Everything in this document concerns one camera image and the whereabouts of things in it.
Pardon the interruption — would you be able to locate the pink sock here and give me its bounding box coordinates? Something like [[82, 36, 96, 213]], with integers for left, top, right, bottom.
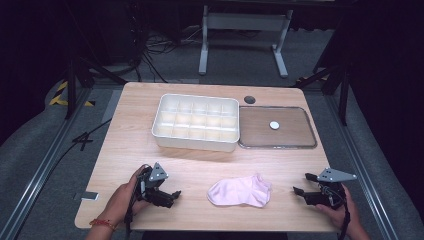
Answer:
[[206, 172, 273, 209]]

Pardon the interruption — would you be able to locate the aluminium floor rail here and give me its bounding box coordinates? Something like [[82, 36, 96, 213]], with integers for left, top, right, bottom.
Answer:
[[0, 87, 94, 240], [323, 93, 400, 240]]

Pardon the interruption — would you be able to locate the white compartment storage box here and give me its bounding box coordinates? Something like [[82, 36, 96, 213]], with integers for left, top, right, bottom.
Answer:
[[151, 93, 241, 154]]

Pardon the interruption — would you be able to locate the person's left hand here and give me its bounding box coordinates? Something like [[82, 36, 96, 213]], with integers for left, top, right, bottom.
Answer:
[[98, 165, 152, 228]]

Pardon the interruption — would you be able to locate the yellow black floor tape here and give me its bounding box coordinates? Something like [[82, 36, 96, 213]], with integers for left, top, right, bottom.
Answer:
[[48, 80, 96, 108]]

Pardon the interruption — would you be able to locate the bundle of floor cables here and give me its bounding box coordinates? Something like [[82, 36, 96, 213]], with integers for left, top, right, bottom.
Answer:
[[132, 24, 205, 84]]

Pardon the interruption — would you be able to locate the grey metal stand frame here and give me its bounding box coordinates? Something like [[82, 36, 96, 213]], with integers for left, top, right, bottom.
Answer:
[[198, 4, 295, 80]]

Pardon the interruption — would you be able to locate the black floor cable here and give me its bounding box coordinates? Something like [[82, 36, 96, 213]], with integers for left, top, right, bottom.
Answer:
[[46, 117, 113, 174]]

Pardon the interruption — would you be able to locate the black floor tape mark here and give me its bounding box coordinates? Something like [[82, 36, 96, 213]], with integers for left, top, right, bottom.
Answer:
[[71, 131, 95, 152]]

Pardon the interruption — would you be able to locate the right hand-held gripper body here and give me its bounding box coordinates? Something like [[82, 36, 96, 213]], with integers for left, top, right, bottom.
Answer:
[[304, 167, 358, 211]]

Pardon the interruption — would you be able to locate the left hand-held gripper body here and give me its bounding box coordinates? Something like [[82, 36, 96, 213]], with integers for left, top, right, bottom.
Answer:
[[135, 162, 174, 209]]

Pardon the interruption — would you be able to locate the red string bracelet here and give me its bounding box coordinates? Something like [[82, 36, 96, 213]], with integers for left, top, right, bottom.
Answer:
[[88, 217, 118, 232]]

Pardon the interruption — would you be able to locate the person's right hand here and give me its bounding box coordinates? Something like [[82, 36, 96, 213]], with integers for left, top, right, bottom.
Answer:
[[314, 184, 364, 235]]

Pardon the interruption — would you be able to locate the black tripod stand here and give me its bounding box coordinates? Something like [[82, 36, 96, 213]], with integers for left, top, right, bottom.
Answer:
[[289, 61, 352, 127], [64, 54, 128, 121]]

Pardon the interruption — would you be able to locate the grey tape piece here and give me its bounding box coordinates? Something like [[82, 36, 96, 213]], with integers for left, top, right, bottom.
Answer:
[[73, 190, 100, 202]]

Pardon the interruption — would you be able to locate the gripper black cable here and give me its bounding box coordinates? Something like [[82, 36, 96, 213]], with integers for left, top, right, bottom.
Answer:
[[123, 163, 151, 240], [337, 186, 352, 240]]

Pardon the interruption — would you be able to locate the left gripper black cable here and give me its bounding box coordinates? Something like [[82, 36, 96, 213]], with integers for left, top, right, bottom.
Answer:
[[123, 163, 151, 240]]

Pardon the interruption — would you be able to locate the clear lid with white knob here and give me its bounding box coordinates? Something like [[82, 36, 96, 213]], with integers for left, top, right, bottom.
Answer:
[[237, 105, 318, 150]]

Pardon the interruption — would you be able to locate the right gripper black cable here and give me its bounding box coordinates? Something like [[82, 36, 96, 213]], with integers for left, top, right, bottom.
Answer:
[[337, 186, 352, 240]]

